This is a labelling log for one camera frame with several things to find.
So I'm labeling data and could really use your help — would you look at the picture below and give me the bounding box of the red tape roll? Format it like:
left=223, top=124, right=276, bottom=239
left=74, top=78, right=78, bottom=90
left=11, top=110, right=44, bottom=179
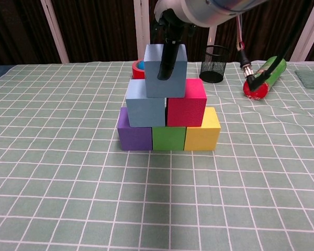
left=131, top=60, right=147, bottom=80

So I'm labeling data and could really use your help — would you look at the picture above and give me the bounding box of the green chips can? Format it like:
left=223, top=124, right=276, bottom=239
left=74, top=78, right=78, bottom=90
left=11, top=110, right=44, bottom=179
left=242, top=55, right=287, bottom=101

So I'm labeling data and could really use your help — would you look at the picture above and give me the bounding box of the green checkered tablecloth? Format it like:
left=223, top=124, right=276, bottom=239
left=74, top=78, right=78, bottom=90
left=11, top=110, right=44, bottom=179
left=0, top=60, right=314, bottom=251

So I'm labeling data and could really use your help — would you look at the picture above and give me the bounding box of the green foam cube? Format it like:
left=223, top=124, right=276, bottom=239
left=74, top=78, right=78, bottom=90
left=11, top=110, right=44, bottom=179
left=152, top=126, right=187, bottom=151

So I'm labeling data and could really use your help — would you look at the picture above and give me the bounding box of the yellow foam cube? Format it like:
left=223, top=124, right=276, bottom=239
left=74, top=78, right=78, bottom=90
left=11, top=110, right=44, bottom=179
left=183, top=107, right=221, bottom=151

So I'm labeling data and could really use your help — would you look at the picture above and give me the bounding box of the purple foam cube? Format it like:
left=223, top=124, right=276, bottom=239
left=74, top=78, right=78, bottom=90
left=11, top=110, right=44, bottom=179
left=117, top=107, right=154, bottom=151

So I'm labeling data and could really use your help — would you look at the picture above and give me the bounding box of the black mesh pen holder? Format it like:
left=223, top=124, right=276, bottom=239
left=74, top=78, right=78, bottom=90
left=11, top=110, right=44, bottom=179
left=199, top=45, right=230, bottom=84

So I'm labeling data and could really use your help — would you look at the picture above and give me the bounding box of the light blue foam cube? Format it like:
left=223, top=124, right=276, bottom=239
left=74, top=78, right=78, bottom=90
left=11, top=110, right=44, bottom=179
left=126, top=78, right=166, bottom=128
left=143, top=43, right=188, bottom=99

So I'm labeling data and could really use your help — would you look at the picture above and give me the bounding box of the white frame post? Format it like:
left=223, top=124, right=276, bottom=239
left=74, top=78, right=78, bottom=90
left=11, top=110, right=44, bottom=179
left=207, top=25, right=222, bottom=62
left=133, top=0, right=151, bottom=61
left=40, top=0, right=70, bottom=64
left=289, top=0, right=314, bottom=62

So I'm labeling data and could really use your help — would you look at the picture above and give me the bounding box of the pink foam cube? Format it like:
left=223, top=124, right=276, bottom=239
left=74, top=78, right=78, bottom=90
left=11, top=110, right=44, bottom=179
left=166, top=78, right=208, bottom=128

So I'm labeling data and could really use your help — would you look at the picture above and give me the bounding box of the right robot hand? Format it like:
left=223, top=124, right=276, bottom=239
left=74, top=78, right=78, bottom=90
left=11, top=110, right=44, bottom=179
left=151, top=0, right=197, bottom=81

